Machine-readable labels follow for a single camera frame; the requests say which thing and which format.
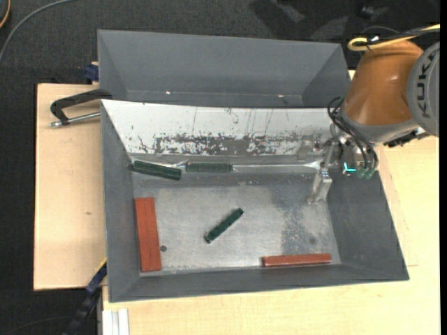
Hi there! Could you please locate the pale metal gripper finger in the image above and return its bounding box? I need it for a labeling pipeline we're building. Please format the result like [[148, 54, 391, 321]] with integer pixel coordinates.
[[316, 173, 333, 204], [306, 170, 325, 205]]

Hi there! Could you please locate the red-brown flat block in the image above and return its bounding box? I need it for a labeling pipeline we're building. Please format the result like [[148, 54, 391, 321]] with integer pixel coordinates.
[[261, 253, 333, 268], [144, 196, 163, 272], [134, 197, 153, 273]]

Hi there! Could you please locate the dark green flat block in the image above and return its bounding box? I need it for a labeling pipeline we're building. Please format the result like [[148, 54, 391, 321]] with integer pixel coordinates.
[[203, 207, 245, 245], [184, 161, 234, 174], [131, 159, 183, 181]]

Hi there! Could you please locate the grey metal bin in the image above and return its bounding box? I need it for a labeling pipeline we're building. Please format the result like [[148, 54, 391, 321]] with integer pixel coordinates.
[[96, 29, 411, 304]]

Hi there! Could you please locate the pale wood board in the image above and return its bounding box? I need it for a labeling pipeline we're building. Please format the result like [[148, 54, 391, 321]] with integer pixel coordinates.
[[33, 82, 108, 292]]

